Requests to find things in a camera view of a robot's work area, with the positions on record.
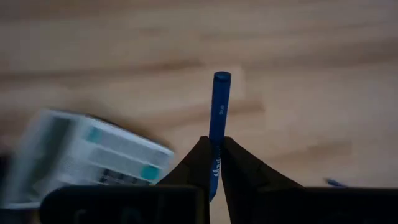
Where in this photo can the blue crayon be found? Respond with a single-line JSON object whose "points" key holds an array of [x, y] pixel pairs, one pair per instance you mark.
{"points": [[334, 182], [220, 102]]}

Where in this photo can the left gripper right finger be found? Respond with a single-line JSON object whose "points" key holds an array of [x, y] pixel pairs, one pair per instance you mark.
{"points": [[248, 174]]}

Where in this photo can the grey desk calculator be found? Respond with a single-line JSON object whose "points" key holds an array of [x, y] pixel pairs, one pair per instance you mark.
{"points": [[93, 155]]}

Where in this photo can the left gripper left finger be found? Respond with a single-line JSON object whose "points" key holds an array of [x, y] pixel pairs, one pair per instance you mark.
{"points": [[192, 168]]}

